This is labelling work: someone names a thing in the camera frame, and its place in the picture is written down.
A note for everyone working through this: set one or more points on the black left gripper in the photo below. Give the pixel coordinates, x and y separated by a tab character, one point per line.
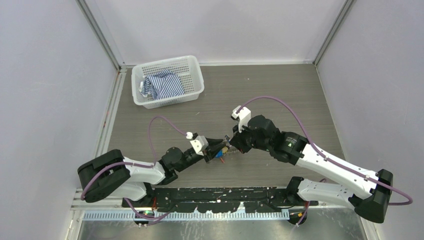
213	147

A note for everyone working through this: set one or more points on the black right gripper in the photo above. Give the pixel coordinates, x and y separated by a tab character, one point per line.
237	139

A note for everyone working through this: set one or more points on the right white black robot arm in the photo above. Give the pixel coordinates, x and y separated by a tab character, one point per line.
356	188

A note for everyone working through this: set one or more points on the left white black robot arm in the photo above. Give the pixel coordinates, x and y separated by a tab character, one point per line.
114	175

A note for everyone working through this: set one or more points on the blue key tag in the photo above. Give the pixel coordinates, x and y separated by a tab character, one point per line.
219	154

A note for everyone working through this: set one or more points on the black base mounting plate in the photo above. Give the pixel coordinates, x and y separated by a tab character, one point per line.
219	199

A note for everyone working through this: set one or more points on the blue white striped cloth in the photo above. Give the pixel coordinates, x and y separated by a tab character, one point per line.
162	85

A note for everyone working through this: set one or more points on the white plastic perforated basket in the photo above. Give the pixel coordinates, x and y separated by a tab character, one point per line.
186	67

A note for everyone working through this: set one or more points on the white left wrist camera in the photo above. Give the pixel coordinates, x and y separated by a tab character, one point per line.
199	143

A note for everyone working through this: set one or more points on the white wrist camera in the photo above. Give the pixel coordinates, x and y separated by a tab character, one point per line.
199	143
242	116

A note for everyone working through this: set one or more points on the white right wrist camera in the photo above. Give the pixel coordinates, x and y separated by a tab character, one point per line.
242	116

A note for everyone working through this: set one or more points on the aluminium frame rail left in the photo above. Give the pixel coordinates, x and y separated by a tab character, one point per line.
102	143

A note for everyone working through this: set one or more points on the slotted cable duct strip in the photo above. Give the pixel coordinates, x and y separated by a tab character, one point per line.
129	215

